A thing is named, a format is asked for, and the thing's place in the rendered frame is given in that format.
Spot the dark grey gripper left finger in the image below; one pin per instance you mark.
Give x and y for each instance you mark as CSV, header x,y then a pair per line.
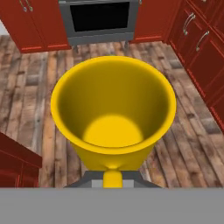
x,y
89,178

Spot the grey oven with black window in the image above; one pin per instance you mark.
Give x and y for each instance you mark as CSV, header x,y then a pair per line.
x,y
99,17

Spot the yellow mug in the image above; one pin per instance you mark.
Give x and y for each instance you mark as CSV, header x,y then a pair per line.
x,y
113,96

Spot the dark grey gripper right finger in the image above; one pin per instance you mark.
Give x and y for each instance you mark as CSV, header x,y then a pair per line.
x,y
133,178

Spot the red counter cabinet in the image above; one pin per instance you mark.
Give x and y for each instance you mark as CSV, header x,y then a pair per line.
x,y
16,163

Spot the red cupboard beside oven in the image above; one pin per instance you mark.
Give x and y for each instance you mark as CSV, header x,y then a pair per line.
x,y
154,20

